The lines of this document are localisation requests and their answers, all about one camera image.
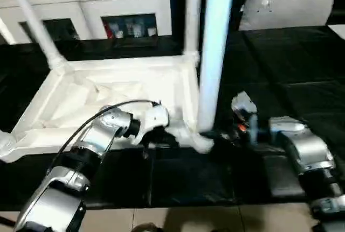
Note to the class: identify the white plastic table top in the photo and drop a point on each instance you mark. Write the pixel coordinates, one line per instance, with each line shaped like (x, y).
(97, 86)

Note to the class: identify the white plastic table leg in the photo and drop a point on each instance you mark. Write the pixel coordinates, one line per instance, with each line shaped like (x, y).
(213, 43)
(192, 16)
(6, 143)
(35, 27)

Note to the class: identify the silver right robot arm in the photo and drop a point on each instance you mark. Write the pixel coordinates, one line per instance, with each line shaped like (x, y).
(307, 151)

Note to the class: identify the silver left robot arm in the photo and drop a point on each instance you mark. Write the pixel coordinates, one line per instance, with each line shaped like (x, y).
(81, 162)

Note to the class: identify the black work mat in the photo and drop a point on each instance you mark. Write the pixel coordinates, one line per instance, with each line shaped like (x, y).
(291, 70)

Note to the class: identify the black furniture with yellow label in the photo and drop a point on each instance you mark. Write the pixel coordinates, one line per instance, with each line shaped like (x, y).
(237, 0)

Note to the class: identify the grey cushion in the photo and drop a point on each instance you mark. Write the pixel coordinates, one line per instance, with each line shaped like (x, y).
(288, 6)

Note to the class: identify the white flat panel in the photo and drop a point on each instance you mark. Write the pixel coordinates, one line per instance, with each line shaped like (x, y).
(337, 30)

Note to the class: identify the white glass-door cabinet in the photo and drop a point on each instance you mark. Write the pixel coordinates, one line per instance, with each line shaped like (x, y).
(59, 8)

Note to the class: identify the black stand leg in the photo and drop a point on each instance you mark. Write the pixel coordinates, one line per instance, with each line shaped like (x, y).
(7, 221)

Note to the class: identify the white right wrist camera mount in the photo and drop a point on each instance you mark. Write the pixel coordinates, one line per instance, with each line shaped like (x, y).
(243, 105)

